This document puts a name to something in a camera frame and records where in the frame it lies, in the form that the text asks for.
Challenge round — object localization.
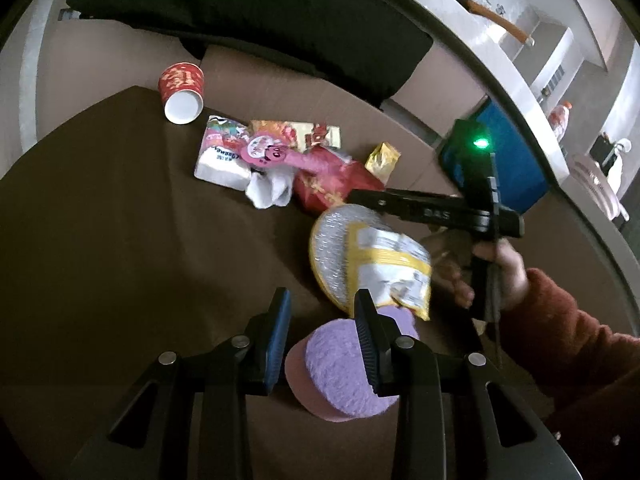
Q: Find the pink white tissue pack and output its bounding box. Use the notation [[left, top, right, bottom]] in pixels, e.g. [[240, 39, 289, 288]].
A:
[[194, 115, 253, 192]]

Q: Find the person's right forearm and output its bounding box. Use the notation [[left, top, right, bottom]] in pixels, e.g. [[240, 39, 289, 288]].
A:
[[492, 267, 640, 461]]

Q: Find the red foil packet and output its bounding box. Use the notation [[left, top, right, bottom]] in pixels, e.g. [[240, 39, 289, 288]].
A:
[[292, 146, 386, 212]]

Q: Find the black cloth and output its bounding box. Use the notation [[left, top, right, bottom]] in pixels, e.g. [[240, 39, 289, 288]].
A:
[[67, 0, 435, 102]]

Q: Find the dark brown table mat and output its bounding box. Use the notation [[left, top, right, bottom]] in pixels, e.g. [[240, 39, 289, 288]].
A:
[[0, 85, 556, 480]]

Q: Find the orange cap plastic bottle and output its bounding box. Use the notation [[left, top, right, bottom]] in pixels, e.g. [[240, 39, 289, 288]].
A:
[[547, 101, 572, 144]]

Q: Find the silver yellow scouring sponge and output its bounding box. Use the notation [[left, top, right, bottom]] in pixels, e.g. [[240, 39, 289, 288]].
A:
[[309, 203, 387, 314]]

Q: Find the black bag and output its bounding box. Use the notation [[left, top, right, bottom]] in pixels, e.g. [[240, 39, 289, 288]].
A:
[[590, 132, 621, 177]]

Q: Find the yellow white snack bag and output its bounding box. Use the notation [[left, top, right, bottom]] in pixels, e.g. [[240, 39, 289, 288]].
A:
[[347, 224, 434, 322]]

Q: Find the pink plastic basket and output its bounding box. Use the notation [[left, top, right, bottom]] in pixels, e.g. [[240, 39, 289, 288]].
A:
[[570, 152, 632, 222]]

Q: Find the blue cloth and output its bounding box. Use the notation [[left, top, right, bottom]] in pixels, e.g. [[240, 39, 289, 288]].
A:
[[439, 97, 552, 217]]

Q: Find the red paper cup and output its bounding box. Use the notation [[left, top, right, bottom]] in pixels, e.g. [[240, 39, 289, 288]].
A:
[[158, 61, 206, 125]]

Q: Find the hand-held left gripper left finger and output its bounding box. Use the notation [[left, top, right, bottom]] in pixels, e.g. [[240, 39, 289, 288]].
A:
[[70, 287, 293, 480]]

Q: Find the pink plastic wrapper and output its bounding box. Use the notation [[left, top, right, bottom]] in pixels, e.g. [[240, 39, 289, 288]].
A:
[[240, 130, 353, 177]]

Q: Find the purple pink sponge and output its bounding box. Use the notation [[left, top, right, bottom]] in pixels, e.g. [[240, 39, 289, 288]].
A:
[[284, 305, 420, 422]]

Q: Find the cream red snack packet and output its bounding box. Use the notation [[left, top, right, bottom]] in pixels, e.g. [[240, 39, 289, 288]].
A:
[[249, 120, 342, 155]]

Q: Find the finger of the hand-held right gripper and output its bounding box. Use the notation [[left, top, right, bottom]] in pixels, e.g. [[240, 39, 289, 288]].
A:
[[346, 188, 406, 221]]

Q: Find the person's right hand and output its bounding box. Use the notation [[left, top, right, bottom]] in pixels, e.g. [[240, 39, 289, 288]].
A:
[[434, 237, 530, 313]]

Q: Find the small yellow wrapper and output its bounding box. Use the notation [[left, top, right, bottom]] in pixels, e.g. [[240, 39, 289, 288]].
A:
[[365, 142, 402, 184]]

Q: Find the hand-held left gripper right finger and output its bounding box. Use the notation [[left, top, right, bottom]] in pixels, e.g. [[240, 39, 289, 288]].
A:
[[353, 289, 576, 480]]

